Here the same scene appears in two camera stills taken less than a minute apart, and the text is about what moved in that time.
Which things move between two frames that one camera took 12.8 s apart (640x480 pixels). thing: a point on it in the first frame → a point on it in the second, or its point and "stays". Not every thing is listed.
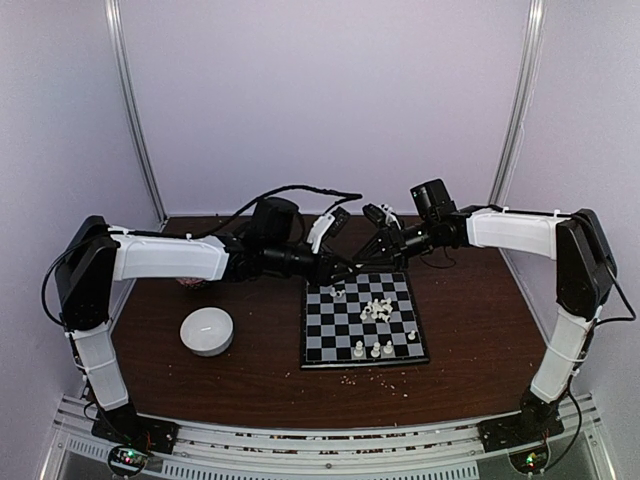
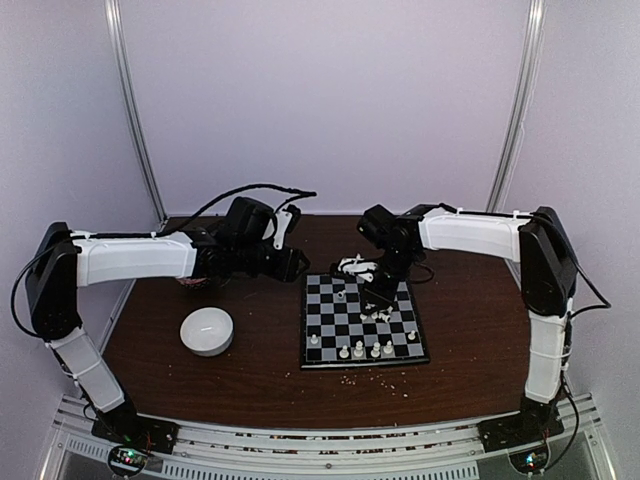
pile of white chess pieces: x=378 y=310 stays
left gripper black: x=324 y=268 → x=286 y=270
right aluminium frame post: x=511 y=140 stays
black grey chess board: x=361 y=319 stays
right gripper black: x=390 y=243 → x=371 y=294
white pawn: x=375 y=352 stays
